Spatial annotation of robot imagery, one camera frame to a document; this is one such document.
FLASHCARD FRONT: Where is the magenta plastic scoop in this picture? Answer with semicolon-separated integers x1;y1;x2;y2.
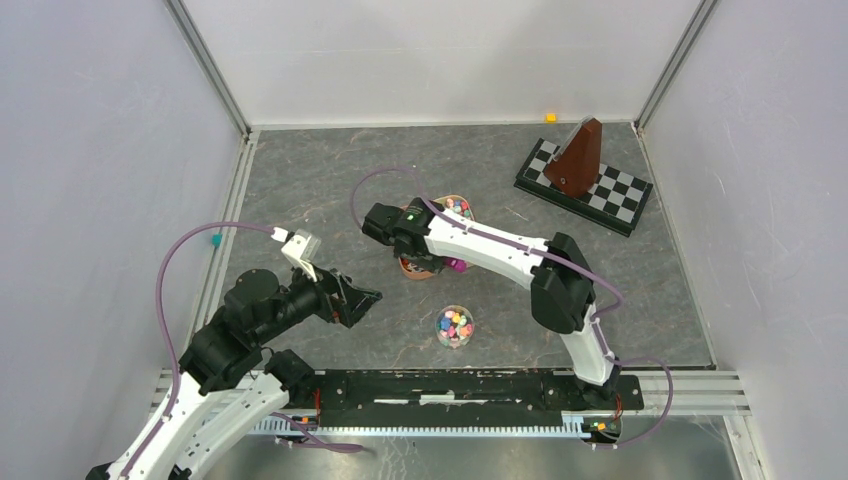
444;258;468;273

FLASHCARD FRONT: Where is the beige tray of star candies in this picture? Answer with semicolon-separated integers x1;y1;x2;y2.
434;195;474;220

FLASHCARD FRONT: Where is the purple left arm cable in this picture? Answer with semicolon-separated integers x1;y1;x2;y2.
109;221;289;480

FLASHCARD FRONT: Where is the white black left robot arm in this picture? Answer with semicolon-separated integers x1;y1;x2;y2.
87;268;383;479

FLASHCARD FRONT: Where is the orange tray of lollipops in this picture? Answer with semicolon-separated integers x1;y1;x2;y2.
399;258;434;281

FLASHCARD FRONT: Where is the black white chessboard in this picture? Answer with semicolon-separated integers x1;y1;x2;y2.
513;137;655;238

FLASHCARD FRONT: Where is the brown wooden metronome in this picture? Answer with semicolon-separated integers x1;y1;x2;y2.
542;116;603;198

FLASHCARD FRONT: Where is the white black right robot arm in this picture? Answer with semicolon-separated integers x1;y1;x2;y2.
358;197;621;408

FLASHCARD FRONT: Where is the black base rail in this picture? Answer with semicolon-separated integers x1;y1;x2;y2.
286;368;645;428

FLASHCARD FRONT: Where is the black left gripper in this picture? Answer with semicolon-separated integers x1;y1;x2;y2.
255;254;383;344

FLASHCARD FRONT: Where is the clear round plastic jar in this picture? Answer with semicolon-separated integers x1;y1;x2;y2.
434;305;475;349

